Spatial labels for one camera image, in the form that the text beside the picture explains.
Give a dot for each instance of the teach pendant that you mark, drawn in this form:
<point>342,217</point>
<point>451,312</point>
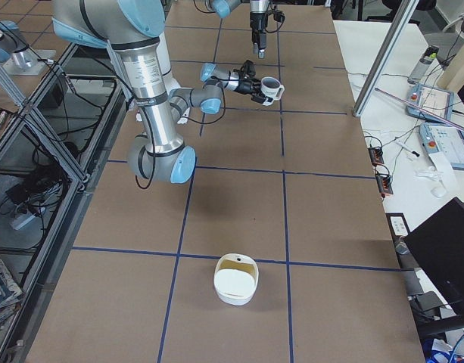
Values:
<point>446,139</point>
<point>435,100</point>

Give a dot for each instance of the orange relay module far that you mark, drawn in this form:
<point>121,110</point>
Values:
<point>376,155</point>

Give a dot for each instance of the aluminium side frame rail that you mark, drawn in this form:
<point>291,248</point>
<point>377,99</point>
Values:
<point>57,122</point>

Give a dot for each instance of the orange relay module near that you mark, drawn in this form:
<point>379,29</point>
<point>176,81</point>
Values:
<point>384,184</point>

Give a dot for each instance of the white ribbed cup with handle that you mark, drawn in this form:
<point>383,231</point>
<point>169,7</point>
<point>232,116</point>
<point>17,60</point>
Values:
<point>271,88</point>

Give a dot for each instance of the black marker pen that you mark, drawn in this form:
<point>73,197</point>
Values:
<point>407,148</point>

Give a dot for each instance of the orange relay module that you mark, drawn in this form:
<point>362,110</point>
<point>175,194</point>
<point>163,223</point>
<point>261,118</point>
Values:
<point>384,184</point>
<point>376,155</point>

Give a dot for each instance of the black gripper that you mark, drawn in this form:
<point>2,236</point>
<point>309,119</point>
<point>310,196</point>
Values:
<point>244,86</point>
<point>256,22</point>

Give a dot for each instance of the stack of books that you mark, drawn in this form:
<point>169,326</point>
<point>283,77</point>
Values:
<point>10,294</point>

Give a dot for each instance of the aluminium frame post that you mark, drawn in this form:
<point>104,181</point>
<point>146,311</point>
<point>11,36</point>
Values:
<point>401,19</point>

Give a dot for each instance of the near teach pendant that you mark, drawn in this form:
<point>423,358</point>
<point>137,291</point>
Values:
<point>446,139</point>

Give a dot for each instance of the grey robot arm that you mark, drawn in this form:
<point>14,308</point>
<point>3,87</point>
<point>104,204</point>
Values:
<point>133,30</point>
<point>223,8</point>

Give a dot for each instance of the far teach pendant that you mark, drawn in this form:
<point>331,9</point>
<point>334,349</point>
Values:
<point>435,100</point>

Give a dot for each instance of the black laptop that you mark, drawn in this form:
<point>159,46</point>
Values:
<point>437,245</point>

